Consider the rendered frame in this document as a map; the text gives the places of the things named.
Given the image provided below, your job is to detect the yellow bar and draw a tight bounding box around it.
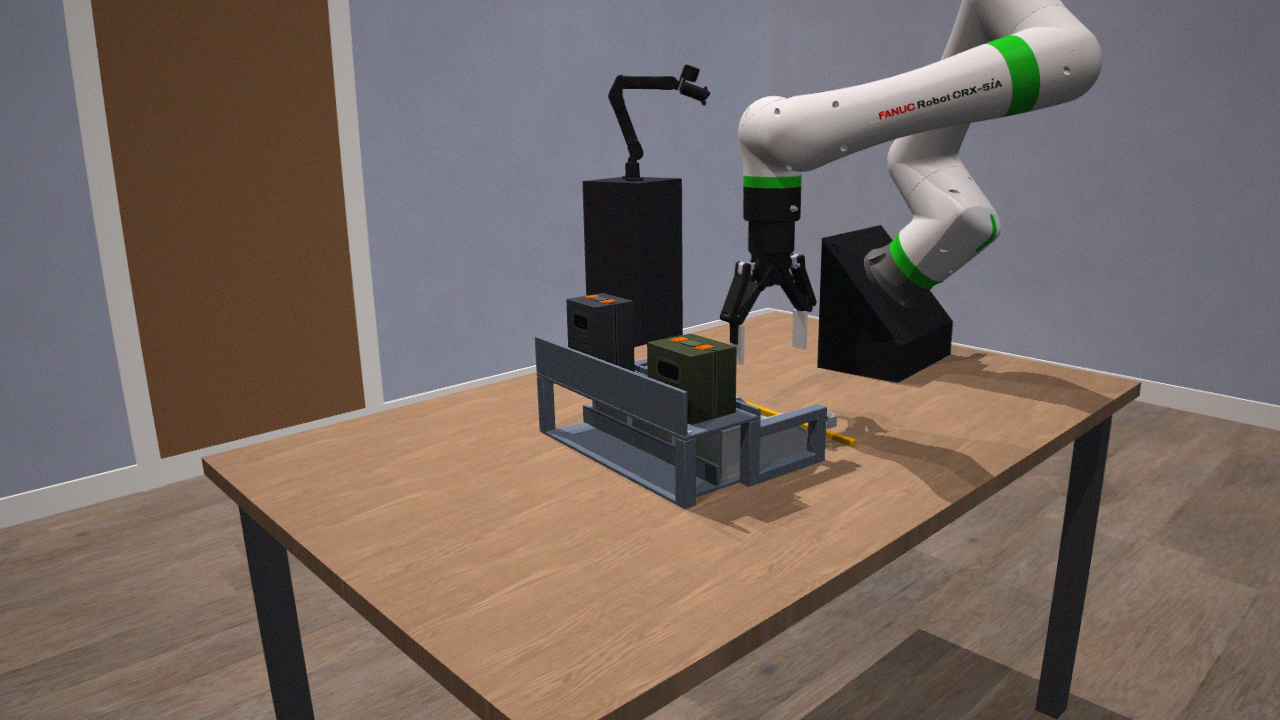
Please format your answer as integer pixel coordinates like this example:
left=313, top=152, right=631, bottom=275
left=745, top=401, right=856, bottom=447

